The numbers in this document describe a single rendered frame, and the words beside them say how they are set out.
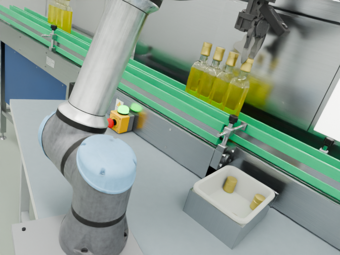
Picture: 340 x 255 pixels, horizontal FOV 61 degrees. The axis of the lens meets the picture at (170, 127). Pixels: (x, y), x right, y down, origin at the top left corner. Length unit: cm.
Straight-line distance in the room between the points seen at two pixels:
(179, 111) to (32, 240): 61
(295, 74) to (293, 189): 40
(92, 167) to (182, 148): 54
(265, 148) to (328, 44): 39
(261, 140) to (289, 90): 22
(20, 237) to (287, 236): 70
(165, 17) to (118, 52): 86
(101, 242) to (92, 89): 31
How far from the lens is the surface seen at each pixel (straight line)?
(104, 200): 57
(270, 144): 98
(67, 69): 152
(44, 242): 70
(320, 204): 98
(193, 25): 134
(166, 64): 143
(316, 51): 108
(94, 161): 54
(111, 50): 60
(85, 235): 64
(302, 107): 110
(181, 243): 77
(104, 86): 62
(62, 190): 85
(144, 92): 114
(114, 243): 65
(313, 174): 97
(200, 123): 98
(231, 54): 103
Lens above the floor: 129
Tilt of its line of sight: 25 degrees down
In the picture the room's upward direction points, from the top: 15 degrees clockwise
